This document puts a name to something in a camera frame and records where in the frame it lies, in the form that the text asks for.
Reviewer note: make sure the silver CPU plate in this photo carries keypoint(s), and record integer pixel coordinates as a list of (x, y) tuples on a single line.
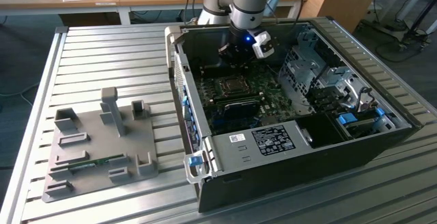
[(234, 84)]

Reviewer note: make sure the metal locking lever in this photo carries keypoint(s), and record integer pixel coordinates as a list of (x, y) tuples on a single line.
[(248, 85)]

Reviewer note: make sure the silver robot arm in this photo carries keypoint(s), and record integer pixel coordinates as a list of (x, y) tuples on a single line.
[(247, 17)]

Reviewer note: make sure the CPU socket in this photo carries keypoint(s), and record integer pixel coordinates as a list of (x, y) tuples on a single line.
[(235, 92)]

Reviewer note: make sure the black RAM slot row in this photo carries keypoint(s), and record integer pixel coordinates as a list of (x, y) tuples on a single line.
[(238, 98)]

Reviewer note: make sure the blue slot clip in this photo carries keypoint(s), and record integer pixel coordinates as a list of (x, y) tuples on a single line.
[(186, 100)]

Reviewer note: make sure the metal drive cage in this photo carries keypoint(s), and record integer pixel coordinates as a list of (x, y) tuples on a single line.
[(303, 70)]

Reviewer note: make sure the green motherboard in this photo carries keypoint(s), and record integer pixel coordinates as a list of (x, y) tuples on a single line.
[(273, 98)]

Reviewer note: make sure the black graphics card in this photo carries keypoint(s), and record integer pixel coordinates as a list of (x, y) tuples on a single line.
[(240, 110)]

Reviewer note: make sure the grey chipset heatsink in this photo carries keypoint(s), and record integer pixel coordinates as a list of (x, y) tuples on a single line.
[(269, 121)]

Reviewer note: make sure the wooden cabinet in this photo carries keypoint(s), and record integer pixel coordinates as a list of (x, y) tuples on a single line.
[(351, 4)]

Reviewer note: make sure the silver power supply unit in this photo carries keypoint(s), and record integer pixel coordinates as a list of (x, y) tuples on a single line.
[(238, 155)]

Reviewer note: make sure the blue disk carrier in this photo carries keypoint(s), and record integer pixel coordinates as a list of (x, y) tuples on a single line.
[(346, 119)]

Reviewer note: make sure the blue case latch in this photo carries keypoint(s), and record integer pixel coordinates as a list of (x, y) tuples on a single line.
[(195, 161)]

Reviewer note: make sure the blue plastic clip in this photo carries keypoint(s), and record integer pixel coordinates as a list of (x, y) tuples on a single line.
[(379, 112)]

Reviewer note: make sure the black PC case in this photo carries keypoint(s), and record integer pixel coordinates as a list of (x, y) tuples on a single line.
[(290, 178)]

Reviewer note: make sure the grey parts rack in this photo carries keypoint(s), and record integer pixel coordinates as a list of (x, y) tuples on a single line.
[(99, 142)]

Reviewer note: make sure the green RAM stick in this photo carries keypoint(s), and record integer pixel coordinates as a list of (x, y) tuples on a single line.
[(99, 161)]

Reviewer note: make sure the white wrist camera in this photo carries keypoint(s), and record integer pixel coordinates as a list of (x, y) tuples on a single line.
[(265, 45)]

